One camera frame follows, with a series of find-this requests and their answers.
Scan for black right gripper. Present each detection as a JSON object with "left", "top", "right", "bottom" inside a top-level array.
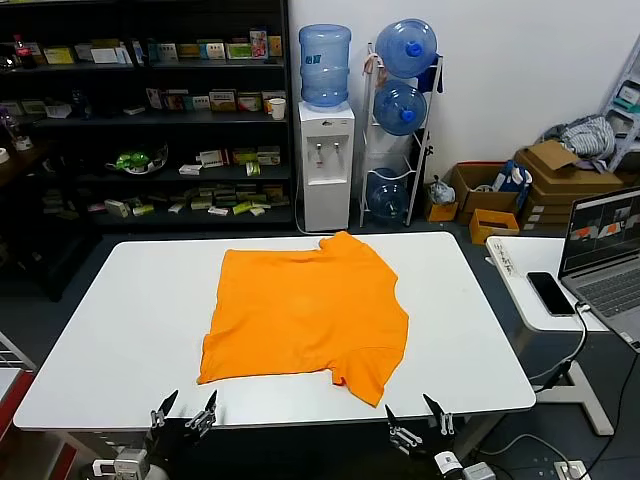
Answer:
[{"left": 384, "top": 393, "right": 459, "bottom": 464}]

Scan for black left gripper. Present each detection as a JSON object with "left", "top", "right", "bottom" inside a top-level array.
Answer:
[{"left": 148, "top": 389, "right": 222, "bottom": 455}]

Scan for orange t-shirt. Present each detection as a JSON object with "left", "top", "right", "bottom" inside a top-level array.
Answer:
[{"left": 195, "top": 230, "right": 411, "bottom": 407}]

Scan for pile of grey clothes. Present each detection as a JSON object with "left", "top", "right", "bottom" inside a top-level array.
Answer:
[{"left": 542, "top": 114, "right": 617, "bottom": 161}]

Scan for white floor power strip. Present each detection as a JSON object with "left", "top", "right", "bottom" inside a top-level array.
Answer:
[{"left": 553, "top": 459, "right": 591, "bottom": 480}]

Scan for red metal cart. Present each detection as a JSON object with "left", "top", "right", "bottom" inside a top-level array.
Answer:
[{"left": 0, "top": 367, "right": 79, "bottom": 480}]

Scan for black smartphone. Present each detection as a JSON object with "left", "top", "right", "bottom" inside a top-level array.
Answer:
[{"left": 526, "top": 270, "right": 577, "bottom": 317}]

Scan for orange cardboard box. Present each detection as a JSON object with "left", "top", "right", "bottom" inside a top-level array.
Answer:
[{"left": 468, "top": 208, "right": 521, "bottom": 246}]

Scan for white side table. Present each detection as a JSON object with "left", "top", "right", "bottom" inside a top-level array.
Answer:
[{"left": 485, "top": 235, "right": 616, "bottom": 437}]

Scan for small yellow cardboard box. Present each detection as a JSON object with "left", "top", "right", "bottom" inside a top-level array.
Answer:
[{"left": 424, "top": 185, "right": 459, "bottom": 223}]

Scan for grey laptop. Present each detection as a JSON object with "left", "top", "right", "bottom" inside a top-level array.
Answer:
[{"left": 559, "top": 185, "right": 640, "bottom": 351}]

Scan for grey plastic bag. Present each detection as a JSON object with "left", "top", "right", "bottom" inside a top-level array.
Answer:
[{"left": 429, "top": 175, "right": 457, "bottom": 205}]

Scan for open brown cardboard box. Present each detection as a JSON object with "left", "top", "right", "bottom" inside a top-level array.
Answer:
[{"left": 449, "top": 162, "right": 521, "bottom": 226}]

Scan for white metal jug rack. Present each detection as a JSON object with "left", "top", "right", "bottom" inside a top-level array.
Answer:
[{"left": 358, "top": 42, "right": 445, "bottom": 229}]

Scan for white water dispenser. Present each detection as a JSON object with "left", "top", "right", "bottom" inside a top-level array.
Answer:
[{"left": 298, "top": 99, "right": 356, "bottom": 233}]

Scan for stacked flat cardboard boxes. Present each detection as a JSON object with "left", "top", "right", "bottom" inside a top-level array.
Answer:
[{"left": 519, "top": 184, "right": 581, "bottom": 231}]

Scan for dark glass bowl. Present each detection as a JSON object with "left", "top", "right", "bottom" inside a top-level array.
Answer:
[{"left": 104, "top": 143, "right": 170, "bottom": 176}]

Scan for blue white bag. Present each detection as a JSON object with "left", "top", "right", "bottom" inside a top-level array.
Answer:
[{"left": 492, "top": 159, "right": 534, "bottom": 211}]

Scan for brown box with flap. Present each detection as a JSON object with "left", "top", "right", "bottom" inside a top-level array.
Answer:
[{"left": 514, "top": 139, "right": 624, "bottom": 190}]

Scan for black shelving unit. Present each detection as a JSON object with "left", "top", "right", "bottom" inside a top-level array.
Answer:
[{"left": 0, "top": 0, "right": 296, "bottom": 304}]

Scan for orange pink medicine box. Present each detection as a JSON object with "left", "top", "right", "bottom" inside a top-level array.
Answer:
[{"left": 162, "top": 89, "right": 190, "bottom": 111}]

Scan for yellow framed medicine box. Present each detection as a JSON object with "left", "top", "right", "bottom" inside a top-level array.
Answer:
[{"left": 209, "top": 89, "right": 237, "bottom": 112}]

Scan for clear plastic bottle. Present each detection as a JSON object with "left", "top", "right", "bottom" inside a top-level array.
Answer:
[{"left": 2, "top": 112, "right": 24, "bottom": 146}]

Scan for pink rag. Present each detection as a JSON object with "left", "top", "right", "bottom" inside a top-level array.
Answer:
[{"left": 363, "top": 52, "right": 389, "bottom": 86}]

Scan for white blue medicine box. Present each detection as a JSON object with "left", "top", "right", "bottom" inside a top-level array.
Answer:
[{"left": 147, "top": 42, "right": 179, "bottom": 64}]

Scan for labelled blue water jug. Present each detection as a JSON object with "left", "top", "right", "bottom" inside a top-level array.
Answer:
[{"left": 298, "top": 24, "right": 353, "bottom": 112}]

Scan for colourful pink carton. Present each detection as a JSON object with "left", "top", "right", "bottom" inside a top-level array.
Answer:
[{"left": 249, "top": 29, "right": 269, "bottom": 60}]

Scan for cola bottle red cap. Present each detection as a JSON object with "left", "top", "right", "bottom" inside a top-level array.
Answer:
[{"left": 12, "top": 33, "right": 39, "bottom": 70}]

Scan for grey metal shelf rack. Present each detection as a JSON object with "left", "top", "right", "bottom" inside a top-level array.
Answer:
[{"left": 597, "top": 34, "right": 640, "bottom": 171}]

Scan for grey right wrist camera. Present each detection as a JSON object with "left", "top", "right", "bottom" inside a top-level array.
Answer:
[{"left": 462, "top": 462, "right": 497, "bottom": 480}]

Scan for white wire rack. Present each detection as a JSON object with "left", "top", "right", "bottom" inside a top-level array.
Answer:
[{"left": 0, "top": 329, "right": 37, "bottom": 376}]

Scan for white laptop cable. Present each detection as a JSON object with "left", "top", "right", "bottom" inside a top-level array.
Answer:
[{"left": 529, "top": 299, "right": 591, "bottom": 394}]

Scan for black floor cable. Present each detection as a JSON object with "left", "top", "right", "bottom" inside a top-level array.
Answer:
[{"left": 587, "top": 357, "right": 640, "bottom": 474}]

